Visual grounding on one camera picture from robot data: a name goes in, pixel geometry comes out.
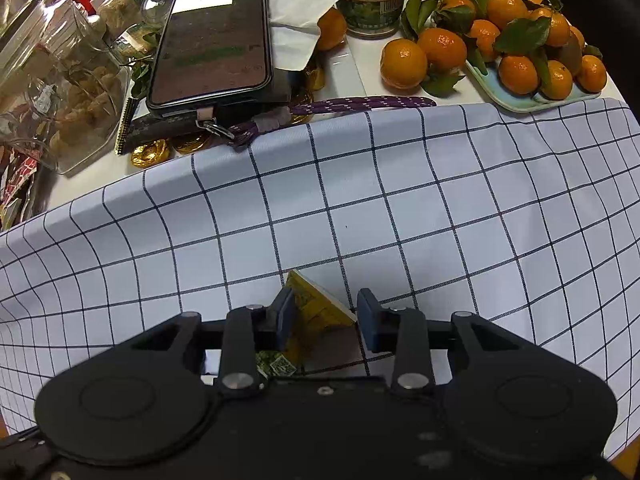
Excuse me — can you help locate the green yellow pea snack packet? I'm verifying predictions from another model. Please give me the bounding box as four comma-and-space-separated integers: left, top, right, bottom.
257, 270, 357, 377

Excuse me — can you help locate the white grid tablecloth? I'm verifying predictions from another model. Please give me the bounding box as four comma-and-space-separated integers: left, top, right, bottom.
1, 99, 639, 456

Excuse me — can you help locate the gold ingot chocolate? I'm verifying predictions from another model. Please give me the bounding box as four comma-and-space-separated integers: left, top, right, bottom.
130, 139, 171, 169

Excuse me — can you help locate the light blue fruit tray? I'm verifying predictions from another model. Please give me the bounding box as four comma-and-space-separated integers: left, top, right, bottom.
465, 61, 600, 114

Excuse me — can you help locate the loose tangerine left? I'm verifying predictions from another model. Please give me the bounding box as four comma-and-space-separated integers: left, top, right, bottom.
380, 38, 428, 90

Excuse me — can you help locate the loose tangerine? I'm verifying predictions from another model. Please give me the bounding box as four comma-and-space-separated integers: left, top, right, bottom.
380, 38, 428, 90
418, 27, 468, 73

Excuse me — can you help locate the loose tangerine right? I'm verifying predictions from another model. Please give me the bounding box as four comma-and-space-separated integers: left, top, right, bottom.
418, 27, 468, 73

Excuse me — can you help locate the black smartphone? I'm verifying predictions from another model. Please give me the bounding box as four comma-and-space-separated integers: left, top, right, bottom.
146, 0, 273, 115

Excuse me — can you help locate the clear plastic snack jar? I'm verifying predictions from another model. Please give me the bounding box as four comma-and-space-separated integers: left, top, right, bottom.
1, 0, 128, 174

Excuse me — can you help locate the tangerine behind tissue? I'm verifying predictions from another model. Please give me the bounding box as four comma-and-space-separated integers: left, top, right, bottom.
316, 6, 347, 51

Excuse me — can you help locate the white tissue paper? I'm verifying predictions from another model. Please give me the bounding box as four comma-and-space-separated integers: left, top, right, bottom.
268, 0, 337, 72

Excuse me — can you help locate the purple braided lanyard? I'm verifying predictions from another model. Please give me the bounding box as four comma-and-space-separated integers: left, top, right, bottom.
229, 95, 437, 149

